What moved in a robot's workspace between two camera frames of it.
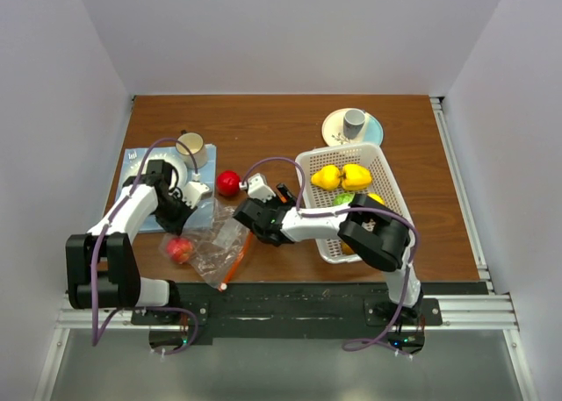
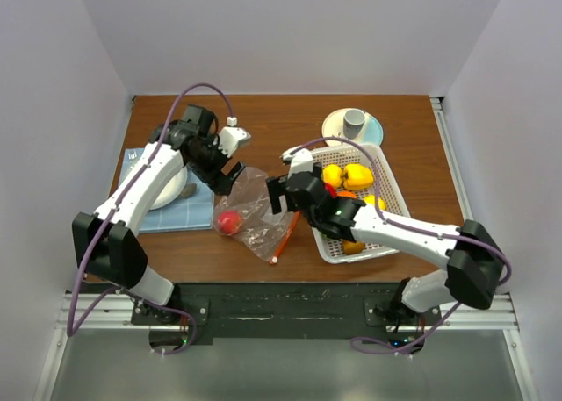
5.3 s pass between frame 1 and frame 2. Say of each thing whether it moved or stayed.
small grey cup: stayed
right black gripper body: moved
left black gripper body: moved
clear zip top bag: moved
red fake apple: moved
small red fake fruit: moved
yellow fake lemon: stayed
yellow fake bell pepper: stayed
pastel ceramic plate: stayed
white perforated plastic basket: stayed
